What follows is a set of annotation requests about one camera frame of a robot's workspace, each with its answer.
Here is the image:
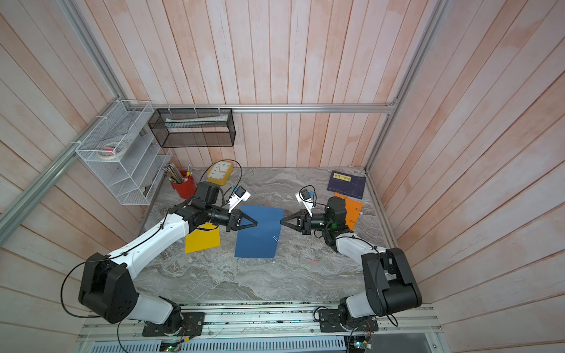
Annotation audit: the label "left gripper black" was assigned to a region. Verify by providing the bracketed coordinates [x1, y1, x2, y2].
[205, 204, 257, 232]

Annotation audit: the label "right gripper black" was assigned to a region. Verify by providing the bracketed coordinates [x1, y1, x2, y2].
[283, 211, 334, 238]

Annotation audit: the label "blue paper document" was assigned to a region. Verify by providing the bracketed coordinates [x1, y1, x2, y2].
[235, 205, 285, 259]

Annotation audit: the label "orange paper document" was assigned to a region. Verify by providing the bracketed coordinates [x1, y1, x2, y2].
[334, 193, 363, 230]

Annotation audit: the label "yellow paper document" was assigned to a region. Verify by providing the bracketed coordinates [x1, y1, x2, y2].
[185, 223, 221, 254]

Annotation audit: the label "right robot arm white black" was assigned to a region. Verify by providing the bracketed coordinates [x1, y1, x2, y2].
[280, 197, 422, 327]

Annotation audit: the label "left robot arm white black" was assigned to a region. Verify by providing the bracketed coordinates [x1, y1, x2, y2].
[78, 182, 257, 334]

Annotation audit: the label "yellow alarm clock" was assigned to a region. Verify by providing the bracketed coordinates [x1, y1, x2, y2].
[206, 160, 233, 186]

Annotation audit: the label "dark navy notebook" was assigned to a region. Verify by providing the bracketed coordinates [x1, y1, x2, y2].
[327, 171, 366, 199]

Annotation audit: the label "red pencil cup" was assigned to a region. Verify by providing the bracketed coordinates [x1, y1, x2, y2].
[170, 170, 196, 199]

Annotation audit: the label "pencils in cup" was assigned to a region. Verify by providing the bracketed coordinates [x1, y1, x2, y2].
[163, 163, 191, 184]

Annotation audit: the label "black mesh basket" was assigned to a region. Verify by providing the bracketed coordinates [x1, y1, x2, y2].
[148, 108, 236, 148]

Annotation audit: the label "tape roll in rack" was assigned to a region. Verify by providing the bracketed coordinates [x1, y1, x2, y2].
[97, 141, 125, 160]

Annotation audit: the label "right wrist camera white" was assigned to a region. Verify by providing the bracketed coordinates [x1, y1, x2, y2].
[295, 189, 316, 216]

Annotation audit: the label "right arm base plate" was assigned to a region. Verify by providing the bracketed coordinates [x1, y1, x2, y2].
[313, 307, 379, 333]

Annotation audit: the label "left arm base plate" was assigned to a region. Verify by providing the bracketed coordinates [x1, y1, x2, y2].
[142, 312, 205, 338]

